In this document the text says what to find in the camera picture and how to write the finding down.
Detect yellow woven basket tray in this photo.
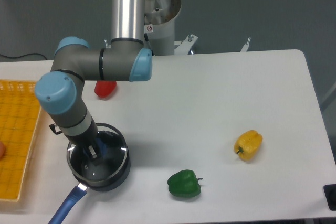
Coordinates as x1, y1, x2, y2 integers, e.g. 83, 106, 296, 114
1, 79, 41, 202

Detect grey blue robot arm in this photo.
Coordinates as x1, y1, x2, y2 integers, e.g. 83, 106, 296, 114
35, 0, 152, 162

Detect green bell pepper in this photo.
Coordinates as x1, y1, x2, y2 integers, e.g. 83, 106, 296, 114
167, 169, 202, 198

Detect dark saucepan blue handle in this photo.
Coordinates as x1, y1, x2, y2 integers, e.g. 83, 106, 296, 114
48, 140, 131, 224

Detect white metal base frame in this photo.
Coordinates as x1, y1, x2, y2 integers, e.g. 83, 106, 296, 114
104, 34, 251, 56

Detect black device at table edge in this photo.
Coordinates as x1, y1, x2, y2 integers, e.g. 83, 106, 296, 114
323, 184, 336, 211

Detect yellow bell pepper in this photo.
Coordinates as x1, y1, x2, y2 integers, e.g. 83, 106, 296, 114
234, 130, 263, 162

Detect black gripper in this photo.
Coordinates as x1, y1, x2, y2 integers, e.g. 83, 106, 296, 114
64, 120, 106, 166

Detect glass lid blue knob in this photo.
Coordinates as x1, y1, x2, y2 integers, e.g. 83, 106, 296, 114
67, 123, 130, 190

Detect black floor cable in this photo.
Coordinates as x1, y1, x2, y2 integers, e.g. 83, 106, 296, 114
0, 52, 48, 60

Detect red bell pepper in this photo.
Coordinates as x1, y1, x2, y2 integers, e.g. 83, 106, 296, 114
94, 80, 117, 99

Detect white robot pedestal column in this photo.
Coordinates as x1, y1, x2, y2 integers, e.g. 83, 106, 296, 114
144, 0, 182, 56

